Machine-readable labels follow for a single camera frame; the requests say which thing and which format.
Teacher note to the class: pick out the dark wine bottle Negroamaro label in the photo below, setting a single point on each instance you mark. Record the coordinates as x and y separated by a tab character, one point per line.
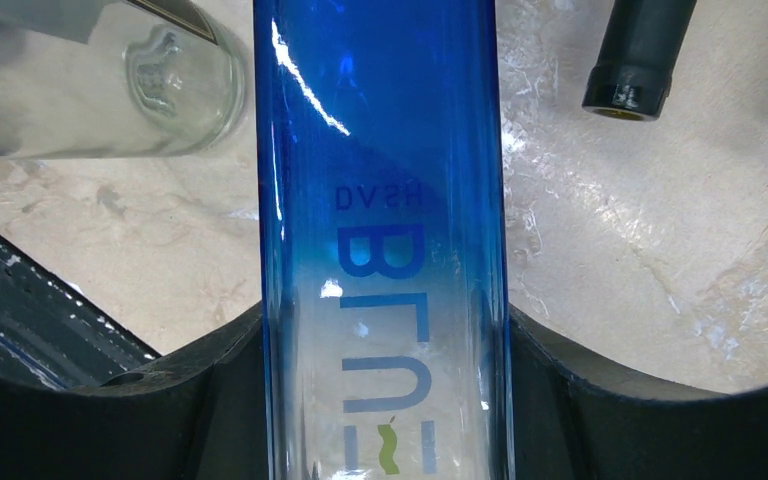
632	76

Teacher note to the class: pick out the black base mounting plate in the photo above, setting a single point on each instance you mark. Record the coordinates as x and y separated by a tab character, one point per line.
52	336

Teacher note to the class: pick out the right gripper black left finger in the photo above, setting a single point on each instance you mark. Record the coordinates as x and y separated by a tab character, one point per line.
197	413

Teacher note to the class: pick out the clear glass bottle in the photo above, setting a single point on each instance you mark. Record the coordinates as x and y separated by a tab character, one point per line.
109	79

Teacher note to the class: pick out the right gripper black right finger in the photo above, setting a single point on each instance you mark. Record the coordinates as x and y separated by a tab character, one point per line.
580	415

